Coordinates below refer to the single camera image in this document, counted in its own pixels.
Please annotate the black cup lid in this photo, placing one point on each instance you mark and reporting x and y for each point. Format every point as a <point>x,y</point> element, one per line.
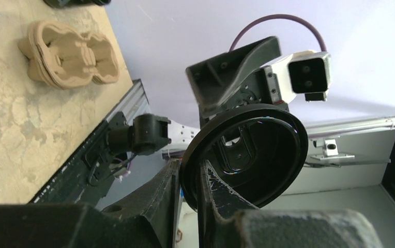
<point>258,150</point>

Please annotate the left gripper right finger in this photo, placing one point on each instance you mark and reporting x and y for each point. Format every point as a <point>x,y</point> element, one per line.
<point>226,219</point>

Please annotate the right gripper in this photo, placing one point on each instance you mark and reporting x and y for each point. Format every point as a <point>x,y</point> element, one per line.
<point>234,79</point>

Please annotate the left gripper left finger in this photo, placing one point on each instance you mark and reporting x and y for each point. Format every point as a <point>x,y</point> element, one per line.
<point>147,217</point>

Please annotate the black paper cup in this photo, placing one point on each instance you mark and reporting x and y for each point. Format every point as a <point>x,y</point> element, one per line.
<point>60,4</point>

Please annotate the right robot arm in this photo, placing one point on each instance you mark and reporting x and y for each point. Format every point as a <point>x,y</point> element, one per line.
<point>149,133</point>

